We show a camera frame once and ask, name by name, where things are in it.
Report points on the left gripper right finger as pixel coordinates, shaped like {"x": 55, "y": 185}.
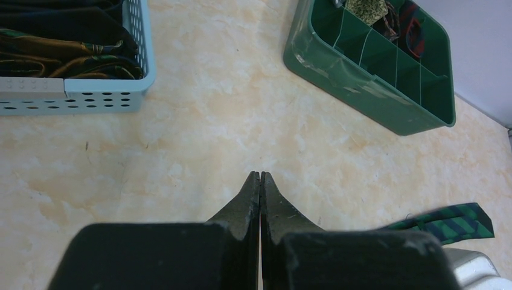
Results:
{"x": 278, "y": 217}

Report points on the olive rolled tie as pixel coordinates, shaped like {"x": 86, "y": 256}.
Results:
{"x": 368, "y": 11}

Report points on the green compartment organizer box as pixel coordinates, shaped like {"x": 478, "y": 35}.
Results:
{"x": 337, "y": 52}

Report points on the red black rolled tie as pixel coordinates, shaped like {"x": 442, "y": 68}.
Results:
{"x": 411, "y": 39}

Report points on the light blue plastic basket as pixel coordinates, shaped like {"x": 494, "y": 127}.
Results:
{"x": 50, "y": 96}

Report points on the brown rolled tie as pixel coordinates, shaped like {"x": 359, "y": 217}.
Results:
{"x": 389, "y": 25}

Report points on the dark navy tie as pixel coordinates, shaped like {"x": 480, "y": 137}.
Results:
{"x": 93, "y": 22}

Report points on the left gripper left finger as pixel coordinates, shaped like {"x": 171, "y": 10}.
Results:
{"x": 240, "y": 217}

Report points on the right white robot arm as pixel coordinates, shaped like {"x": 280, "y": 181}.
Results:
{"x": 475, "y": 270}

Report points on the green plaid tie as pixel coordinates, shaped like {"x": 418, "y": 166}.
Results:
{"x": 450, "y": 224}

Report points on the green brown striped tie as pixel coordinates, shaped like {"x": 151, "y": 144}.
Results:
{"x": 25, "y": 55}

